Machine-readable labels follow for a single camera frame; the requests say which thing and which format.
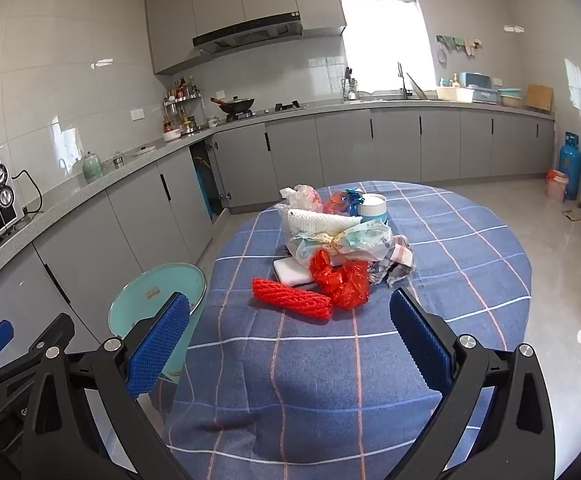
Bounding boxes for metal utensil rack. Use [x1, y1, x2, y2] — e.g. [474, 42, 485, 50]
[343, 66, 360, 101]

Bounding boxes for green ceramic teapot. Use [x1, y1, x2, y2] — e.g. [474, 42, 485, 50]
[81, 151, 104, 182]

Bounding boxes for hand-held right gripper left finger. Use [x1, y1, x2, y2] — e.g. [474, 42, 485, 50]
[23, 292, 194, 480]

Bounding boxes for blue gas cylinder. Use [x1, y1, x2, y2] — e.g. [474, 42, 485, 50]
[557, 131, 581, 201]

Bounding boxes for red foam net sleeve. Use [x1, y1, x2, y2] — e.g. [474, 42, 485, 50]
[252, 276, 333, 321]

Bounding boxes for white plastic basin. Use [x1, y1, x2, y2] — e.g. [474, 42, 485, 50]
[436, 86, 475, 103]

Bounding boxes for white foam net sleeve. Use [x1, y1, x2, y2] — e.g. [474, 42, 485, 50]
[278, 204, 363, 236]

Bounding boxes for black range hood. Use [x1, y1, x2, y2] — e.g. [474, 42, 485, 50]
[193, 12, 303, 56]

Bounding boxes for teal metal trash bin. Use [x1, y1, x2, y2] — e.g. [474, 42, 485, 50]
[108, 262, 207, 396]

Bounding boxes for printed clear plastic bag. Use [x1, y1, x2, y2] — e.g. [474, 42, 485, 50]
[290, 220, 393, 266]

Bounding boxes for kitchen faucet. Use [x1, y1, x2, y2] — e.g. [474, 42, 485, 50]
[397, 62, 413, 98]

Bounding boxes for light blue storage box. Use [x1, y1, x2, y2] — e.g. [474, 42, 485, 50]
[457, 72, 503, 103]

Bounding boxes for white sponge block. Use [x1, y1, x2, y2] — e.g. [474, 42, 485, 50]
[273, 256, 316, 288]

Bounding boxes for bright window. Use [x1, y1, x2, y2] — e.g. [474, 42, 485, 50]
[340, 0, 433, 93]

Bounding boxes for grey kitchen counter cabinets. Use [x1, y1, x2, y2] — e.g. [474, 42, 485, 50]
[0, 100, 556, 366]

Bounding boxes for pink waste bin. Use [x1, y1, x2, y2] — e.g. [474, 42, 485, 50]
[545, 169, 570, 202]

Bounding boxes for gas stove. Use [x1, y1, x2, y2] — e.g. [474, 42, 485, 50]
[225, 102, 307, 122]

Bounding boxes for metal spice rack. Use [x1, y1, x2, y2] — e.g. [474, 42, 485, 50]
[163, 76, 206, 133]

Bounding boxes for red plastic bag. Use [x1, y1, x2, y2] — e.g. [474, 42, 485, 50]
[310, 249, 371, 309]

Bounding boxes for black power cable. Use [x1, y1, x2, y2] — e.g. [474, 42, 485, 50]
[10, 169, 44, 226]

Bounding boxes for blue plaid tablecloth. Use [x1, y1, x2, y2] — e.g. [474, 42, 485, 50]
[163, 180, 531, 480]

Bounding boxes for white and blue paper cup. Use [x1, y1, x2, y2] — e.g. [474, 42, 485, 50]
[357, 192, 388, 226]

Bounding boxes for wooden cutting board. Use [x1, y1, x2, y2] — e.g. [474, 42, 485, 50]
[526, 84, 553, 112]

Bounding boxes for black wok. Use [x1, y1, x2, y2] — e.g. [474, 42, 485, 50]
[210, 95, 255, 115]

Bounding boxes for pinkish clear plastic bag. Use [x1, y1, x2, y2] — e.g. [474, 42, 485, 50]
[279, 185, 331, 216]

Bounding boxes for wall hooks with cloths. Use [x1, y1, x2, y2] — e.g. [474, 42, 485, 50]
[436, 35, 483, 58]

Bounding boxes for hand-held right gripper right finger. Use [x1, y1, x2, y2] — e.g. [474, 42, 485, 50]
[389, 287, 556, 480]

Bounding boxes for plaid cloth rag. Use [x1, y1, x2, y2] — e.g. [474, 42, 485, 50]
[367, 235, 416, 288]

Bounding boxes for red and blue snack wrapper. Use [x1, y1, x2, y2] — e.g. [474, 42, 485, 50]
[324, 187, 366, 216]

